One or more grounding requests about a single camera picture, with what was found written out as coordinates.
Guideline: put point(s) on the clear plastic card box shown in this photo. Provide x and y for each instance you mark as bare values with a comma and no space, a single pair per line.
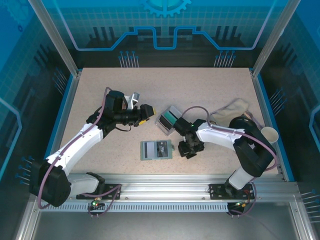
165,132

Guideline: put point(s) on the green card holder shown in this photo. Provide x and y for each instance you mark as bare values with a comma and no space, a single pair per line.
142,150

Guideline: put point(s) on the grey striped card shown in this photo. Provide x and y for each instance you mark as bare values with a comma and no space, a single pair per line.
151,150
175,111

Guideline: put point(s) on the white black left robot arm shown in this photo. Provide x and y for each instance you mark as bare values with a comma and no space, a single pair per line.
85,140

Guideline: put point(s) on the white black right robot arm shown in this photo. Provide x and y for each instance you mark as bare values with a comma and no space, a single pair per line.
215,132

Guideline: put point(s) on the teal card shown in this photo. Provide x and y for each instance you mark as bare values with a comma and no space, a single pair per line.
168,117

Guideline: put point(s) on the beige cloth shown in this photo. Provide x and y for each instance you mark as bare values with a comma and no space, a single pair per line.
232,111

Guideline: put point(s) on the small brown striped item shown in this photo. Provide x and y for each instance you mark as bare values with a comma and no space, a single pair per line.
247,115

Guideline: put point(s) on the small LED connector board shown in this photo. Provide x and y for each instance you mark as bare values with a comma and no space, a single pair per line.
96,203
241,204

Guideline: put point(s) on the white paper cup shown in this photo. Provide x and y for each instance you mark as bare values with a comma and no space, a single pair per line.
270,133

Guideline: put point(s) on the aluminium front rail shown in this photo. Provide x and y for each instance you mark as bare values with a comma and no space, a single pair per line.
162,185

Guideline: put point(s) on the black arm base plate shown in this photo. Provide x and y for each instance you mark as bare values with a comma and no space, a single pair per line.
81,195
215,192

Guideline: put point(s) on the aluminium side rail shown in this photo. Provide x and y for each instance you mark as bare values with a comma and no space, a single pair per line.
262,105
68,110

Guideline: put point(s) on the aluminium frame post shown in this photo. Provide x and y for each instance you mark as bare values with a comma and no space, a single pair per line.
275,37
56,37

